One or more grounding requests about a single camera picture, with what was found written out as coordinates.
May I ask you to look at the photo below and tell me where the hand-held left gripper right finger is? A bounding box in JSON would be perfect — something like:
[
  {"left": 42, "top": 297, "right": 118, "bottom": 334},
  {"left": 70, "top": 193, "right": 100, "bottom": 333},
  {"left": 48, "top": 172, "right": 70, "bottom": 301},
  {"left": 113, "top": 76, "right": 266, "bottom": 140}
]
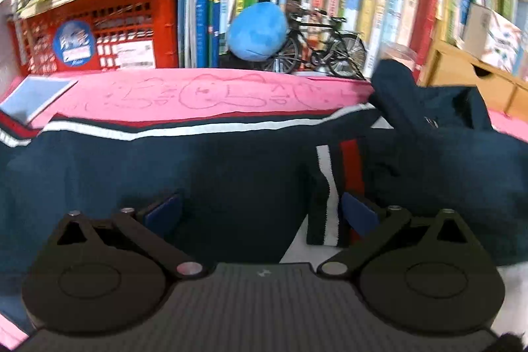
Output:
[{"left": 317, "top": 192, "right": 479, "bottom": 280}]

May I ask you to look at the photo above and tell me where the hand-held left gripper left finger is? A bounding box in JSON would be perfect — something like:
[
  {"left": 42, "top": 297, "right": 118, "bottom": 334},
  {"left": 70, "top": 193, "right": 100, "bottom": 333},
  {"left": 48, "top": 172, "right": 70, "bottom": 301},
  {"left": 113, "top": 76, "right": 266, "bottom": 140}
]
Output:
[{"left": 51, "top": 193, "right": 208, "bottom": 279}]

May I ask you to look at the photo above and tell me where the navy and white jacket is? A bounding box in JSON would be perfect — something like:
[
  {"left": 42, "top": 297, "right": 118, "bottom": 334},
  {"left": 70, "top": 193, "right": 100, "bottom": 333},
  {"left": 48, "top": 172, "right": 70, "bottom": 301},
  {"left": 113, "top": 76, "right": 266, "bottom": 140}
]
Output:
[{"left": 0, "top": 59, "right": 528, "bottom": 338}]

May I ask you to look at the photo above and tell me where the miniature bicycle model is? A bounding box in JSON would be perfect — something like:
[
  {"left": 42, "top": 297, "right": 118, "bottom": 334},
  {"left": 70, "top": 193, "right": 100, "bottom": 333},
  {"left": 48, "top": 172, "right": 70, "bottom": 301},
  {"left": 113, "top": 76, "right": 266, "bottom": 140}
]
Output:
[{"left": 262, "top": 3, "right": 369, "bottom": 80}]

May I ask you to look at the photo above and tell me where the translucent plastic cup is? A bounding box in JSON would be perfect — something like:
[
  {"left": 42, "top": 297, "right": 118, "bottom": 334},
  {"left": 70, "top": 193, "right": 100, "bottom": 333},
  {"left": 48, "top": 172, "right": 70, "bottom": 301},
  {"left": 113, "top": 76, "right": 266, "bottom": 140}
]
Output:
[{"left": 377, "top": 44, "right": 419, "bottom": 72}]

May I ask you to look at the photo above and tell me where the light blue booklet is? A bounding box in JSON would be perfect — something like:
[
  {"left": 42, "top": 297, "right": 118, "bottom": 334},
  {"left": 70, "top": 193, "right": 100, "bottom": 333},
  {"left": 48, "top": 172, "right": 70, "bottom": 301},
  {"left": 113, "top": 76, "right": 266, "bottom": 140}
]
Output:
[{"left": 0, "top": 77, "right": 79, "bottom": 126}]

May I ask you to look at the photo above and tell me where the wooden drawer organizer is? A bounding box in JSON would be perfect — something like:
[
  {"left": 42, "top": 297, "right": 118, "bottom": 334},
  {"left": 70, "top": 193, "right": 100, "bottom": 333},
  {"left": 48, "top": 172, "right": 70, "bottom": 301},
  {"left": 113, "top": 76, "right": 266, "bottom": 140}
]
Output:
[{"left": 418, "top": 41, "right": 528, "bottom": 117}]

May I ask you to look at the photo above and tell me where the red plastic crate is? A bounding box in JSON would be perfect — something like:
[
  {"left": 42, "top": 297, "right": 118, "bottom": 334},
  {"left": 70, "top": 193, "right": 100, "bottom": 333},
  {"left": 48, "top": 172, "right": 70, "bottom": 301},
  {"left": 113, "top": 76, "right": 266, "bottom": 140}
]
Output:
[{"left": 7, "top": 0, "right": 180, "bottom": 76}]

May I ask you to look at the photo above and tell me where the blue plush ball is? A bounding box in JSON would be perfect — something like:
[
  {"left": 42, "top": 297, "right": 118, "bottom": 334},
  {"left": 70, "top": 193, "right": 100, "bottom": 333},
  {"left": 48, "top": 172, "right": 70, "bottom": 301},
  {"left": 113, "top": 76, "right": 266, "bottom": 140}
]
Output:
[{"left": 227, "top": 1, "right": 289, "bottom": 62}]

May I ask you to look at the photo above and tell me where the printed cardboard box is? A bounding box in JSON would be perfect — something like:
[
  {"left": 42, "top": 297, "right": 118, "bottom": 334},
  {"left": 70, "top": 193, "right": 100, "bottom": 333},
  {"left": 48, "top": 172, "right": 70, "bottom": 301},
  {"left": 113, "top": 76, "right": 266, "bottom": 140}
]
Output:
[{"left": 456, "top": 3, "right": 528, "bottom": 74}]

